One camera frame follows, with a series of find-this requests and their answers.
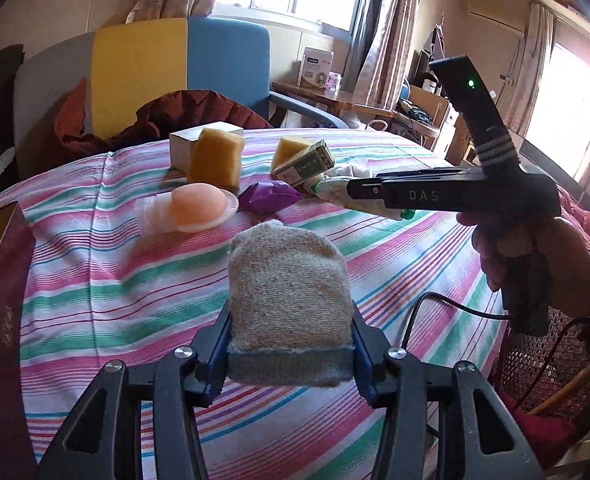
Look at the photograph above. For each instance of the cluttered wooden shelf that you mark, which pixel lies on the cluttered wooden shelf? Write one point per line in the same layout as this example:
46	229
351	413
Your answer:
425	110

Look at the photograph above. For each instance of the purple packet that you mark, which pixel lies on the purple packet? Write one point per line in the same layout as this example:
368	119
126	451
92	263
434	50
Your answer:
267	195

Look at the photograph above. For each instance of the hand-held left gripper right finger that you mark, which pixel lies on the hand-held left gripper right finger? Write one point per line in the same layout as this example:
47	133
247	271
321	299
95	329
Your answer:
361	355

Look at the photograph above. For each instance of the orange sponge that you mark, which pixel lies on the orange sponge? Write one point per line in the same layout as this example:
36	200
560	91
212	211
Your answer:
215	160

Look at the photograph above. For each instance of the dark red jacket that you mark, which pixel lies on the dark red jacket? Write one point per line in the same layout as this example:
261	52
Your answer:
175	115

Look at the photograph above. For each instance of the white blue product box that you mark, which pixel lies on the white blue product box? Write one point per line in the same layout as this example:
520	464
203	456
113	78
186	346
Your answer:
315	67

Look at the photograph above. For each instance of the wicker chair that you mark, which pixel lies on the wicker chair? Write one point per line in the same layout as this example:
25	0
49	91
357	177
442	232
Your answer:
540	360

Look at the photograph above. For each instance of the beige knit sock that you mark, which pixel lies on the beige knit sock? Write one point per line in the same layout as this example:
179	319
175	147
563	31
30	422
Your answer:
287	300

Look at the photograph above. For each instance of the side window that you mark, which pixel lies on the side window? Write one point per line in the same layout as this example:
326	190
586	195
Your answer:
575	110

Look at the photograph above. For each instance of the white cotton wad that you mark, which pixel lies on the white cotton wad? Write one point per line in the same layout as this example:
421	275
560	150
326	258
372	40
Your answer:
355	167

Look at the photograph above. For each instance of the small clear jar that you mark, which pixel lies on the small clear jar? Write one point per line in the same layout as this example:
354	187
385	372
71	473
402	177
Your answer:
335	81

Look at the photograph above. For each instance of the person's right hand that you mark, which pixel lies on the person's right hand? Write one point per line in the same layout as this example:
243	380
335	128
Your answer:
572	270

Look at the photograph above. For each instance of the yellow sponge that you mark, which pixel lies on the yellow sponge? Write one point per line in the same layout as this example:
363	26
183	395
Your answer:
290	149

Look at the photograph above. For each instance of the white green toothpaste tube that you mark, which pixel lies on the white green toothpaste tube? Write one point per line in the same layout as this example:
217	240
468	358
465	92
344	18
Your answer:
331	191

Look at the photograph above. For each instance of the wooden desk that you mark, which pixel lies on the wooden desk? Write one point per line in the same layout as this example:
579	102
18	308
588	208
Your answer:
335	100

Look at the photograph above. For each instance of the striped pink curtain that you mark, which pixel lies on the striped pink curtain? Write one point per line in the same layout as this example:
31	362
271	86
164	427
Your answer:
385	35

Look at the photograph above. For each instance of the dark red storage box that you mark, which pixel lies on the dark red storage box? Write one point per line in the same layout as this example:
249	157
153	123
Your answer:
5	310

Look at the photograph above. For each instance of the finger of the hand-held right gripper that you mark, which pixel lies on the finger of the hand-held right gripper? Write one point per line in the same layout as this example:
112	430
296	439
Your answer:
365	194

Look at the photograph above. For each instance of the grey yellow blue chair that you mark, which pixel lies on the grey yellow blue chair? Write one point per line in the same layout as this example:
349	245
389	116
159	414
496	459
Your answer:
140	75

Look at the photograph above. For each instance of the small white cardboard box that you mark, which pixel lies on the small white cardboard box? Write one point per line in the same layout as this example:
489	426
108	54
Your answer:
181	150

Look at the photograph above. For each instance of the striped tablecloth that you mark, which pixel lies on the striped tablecloth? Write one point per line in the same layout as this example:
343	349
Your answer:
125	285

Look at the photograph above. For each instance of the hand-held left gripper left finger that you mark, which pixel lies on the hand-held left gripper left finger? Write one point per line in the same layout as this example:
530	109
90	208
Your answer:
219	346

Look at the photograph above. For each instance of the green cardboard box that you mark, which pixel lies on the green cardboard box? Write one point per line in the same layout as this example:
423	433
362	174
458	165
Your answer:
309	162

